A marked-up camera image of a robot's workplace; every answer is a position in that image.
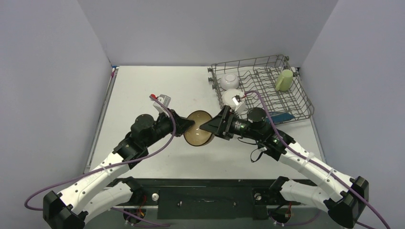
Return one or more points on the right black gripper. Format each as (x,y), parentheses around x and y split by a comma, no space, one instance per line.
(225,123)

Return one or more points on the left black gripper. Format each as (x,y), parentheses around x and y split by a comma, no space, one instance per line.
(182,124)

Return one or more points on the brown black-rimmed bowl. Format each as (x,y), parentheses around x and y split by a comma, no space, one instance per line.
(194,136)

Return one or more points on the white scalloped black-rimmed dish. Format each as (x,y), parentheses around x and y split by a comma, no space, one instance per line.
(229,94)

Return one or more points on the plain white bowl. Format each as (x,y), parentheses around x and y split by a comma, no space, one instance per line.
(229,81)

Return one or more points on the blue leaf-shaped plate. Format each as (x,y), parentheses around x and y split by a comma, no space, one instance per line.
(280,117)

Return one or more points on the green mug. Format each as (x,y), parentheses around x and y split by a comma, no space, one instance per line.
(284,80)

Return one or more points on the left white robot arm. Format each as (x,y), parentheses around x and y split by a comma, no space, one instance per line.
(76,205)

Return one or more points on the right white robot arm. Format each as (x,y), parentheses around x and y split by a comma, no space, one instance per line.
(343,197)

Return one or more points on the grey wire dish rack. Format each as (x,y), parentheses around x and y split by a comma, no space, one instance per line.
(260,74)

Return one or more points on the black front mounting rail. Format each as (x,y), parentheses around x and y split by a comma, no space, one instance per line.
(202,198)

